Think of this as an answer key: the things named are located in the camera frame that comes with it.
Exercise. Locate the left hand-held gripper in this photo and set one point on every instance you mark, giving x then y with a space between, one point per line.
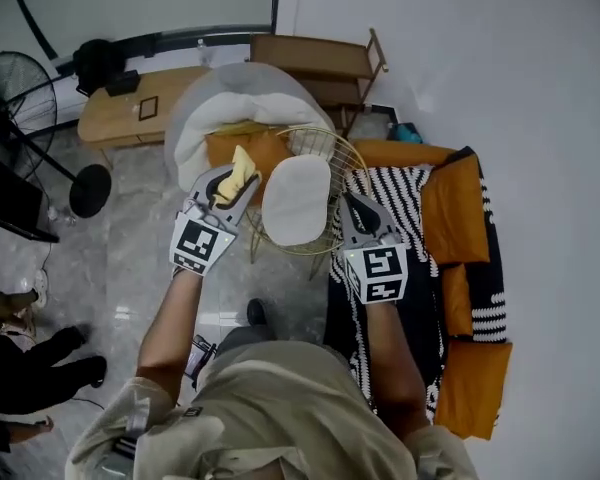
195 240

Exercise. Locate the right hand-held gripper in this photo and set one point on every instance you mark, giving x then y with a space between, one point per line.
380 263

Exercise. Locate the yellow cloth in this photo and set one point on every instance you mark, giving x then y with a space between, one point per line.
240 175

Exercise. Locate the white seat cushion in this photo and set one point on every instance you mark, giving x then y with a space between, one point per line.
295 200

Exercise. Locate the person's right forearm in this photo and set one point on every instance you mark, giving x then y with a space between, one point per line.
395 368

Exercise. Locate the person's left forearm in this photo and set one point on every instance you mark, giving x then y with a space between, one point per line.
172 328

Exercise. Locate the black white striped blanket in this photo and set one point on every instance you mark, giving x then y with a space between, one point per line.
395 193

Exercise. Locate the orange sofa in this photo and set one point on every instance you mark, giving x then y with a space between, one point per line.
400 152

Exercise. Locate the teal bag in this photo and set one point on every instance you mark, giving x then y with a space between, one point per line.
405 133

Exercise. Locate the small orange sofa pillow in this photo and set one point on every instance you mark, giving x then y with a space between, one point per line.
456 300

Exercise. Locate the grey round armchair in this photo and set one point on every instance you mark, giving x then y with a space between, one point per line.
240 78

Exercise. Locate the person's black left shoe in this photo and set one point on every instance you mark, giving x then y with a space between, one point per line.
256 312

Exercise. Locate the wooden bench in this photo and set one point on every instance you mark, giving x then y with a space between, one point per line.
115 118

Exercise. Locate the clear plastic bottle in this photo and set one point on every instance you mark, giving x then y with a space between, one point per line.
62 216
205 53

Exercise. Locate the black box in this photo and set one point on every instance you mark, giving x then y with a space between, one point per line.
122 84

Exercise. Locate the black waist device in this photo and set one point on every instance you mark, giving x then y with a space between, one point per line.
200 358

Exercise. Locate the wooden shelf rack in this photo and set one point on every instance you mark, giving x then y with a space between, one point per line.
310 60

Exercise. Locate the black bag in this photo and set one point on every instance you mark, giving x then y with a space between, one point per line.
95 63

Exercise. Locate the person's beige shirt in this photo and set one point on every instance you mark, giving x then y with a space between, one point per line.
280 413

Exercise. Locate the black table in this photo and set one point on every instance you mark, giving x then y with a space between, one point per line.
10 193

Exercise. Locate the black floor fan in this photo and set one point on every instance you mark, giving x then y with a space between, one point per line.
15 103

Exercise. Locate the black square frame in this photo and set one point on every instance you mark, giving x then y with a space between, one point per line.
140 108

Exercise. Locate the black window frame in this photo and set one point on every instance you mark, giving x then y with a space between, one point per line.
180 35

